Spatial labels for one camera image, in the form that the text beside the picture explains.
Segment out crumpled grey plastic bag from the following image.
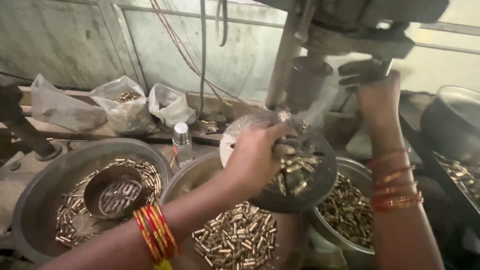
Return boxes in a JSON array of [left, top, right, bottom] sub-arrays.
[[30, 73, 108, 133]]

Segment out person's right hand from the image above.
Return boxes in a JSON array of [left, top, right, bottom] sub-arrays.
[[339, 60, 401, 125]]

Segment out grey hanging cable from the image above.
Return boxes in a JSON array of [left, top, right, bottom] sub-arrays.
[[188, 0, 208, 125]]

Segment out steel drill press column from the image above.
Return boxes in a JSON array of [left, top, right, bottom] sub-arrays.
[[264, 10, 305, 112]]

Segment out brass pieces in small bowl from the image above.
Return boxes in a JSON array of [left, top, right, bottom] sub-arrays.
[[99, 179, 143, 215]]

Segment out heap of shiny brass pieces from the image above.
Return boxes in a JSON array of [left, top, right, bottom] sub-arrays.
[[191, 201, 278, 270]]

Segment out red electrical wires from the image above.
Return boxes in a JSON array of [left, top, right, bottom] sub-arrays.
[[149, 0, 234, 108]]

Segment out heap of dull brass pieces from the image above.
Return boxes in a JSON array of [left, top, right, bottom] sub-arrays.
[[316, 172, 375, 249]]

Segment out dark cylindrical drill chuck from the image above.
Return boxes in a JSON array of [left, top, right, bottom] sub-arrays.
[[286, 56, 334, 114]]

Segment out deep steel basin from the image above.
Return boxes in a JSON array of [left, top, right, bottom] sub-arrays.
[[159, 152, 313, 270]]

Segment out round metal work plate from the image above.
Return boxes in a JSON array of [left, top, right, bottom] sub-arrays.
[[219, 112, 338, 214]]

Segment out plastic bag of brass pieces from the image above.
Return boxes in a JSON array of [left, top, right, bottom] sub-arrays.
[[89, 75, 159, 136]]

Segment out large aluminium pot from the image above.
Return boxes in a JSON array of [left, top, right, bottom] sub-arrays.
[[419, 85, 480, 163]]

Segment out dark metal clamp block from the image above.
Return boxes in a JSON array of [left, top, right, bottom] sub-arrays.
[[198, 112, 228, 136]]

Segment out brass pieces on work plate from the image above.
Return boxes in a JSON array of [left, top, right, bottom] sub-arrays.
[[275, 120, 324, 197]]

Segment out dark metal tray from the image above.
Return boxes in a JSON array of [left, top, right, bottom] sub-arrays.
[[399, 112, 480, 228]]

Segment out drill press feed lever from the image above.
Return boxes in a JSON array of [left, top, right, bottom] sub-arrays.
[[380, 58, 394, 78]]

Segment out small steel bowl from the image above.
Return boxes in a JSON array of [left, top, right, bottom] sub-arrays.
[[83, 164, 148, 220]]

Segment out brass pieces in dark tray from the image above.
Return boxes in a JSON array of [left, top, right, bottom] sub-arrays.
[[434, 151, 480, 211]]

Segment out steel basin with dull pieces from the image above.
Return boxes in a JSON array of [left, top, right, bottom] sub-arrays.
[[307, 156, 376, 270]]

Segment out red and gold wrist bangles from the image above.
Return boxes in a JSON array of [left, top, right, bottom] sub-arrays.
[[133, 204, 181, 270]]

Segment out drill press machine head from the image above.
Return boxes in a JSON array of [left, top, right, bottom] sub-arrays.
[[259, 0, 451, 62]]

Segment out person's left hand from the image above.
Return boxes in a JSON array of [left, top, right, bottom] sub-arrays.
[[223, 122, 299, 200]]

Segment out dark iron machine part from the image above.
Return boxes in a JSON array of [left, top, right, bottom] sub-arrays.
[[0, 84, 63, 163]]

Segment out scattered brass pieces in basin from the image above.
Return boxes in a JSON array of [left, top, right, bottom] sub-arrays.
[[55, 158, 164, 248]]

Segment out clear bottle with silver cap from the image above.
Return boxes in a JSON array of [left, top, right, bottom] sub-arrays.
[[172, 122, 194, 169]]

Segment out large wide steel basin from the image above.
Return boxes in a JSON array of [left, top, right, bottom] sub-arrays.
[[11, 137, 173, 265]]

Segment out orange and gold wrist bangles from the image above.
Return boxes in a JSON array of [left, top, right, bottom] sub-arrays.
[[367, 148, 425, 213]]

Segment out small white plastic bag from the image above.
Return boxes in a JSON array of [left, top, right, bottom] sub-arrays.
[[148, 83, 197, 128]]

